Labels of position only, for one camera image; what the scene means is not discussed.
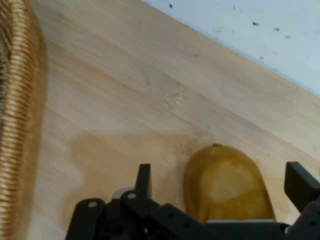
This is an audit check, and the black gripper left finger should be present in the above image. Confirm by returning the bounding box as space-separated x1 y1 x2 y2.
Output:
65 163 209 240

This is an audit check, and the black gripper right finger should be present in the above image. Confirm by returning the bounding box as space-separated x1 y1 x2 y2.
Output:
284 161 320 240

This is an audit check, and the yellow-brown toy potato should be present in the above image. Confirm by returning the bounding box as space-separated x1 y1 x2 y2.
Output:
183 143 277 224

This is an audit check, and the bamboo wooden cutting board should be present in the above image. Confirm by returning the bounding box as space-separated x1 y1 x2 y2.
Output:
24 0 320 240

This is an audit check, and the woven wicker basket with handles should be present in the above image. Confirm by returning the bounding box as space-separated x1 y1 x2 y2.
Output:
0 0 49 240

